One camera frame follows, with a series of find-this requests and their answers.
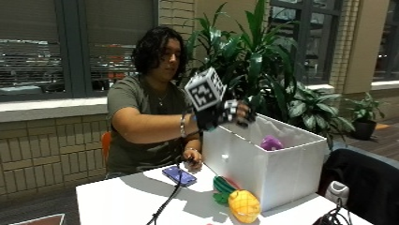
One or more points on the blue phone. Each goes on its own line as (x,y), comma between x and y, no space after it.
(180,176)

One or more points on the white cube with black markers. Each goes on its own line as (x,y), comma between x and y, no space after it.
(205,89)

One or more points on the purple soft toy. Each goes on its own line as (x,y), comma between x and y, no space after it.
(272,143)

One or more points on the tall green leafy plant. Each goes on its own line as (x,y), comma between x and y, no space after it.
(253,59)

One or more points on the large white fabric box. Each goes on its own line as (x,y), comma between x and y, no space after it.
(267,168)

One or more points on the yellow pineapple soft toy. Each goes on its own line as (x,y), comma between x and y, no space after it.
(244,206)

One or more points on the broad-leaf green plant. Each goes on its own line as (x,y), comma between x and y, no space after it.
(316,109)

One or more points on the orange chair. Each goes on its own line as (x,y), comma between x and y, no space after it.
(106,145)

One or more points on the the person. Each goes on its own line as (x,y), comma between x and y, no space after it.
(134,93)

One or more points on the small green potted plant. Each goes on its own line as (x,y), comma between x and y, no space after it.
(366,108)

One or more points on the black plant pot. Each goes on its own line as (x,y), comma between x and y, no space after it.
(364,129)

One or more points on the white grey device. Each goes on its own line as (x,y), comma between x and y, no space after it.
(337,192)

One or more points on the black jacket on chair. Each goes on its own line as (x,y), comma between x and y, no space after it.
(368,184)

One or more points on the dark grey window frame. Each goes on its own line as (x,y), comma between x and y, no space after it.
(75,47)

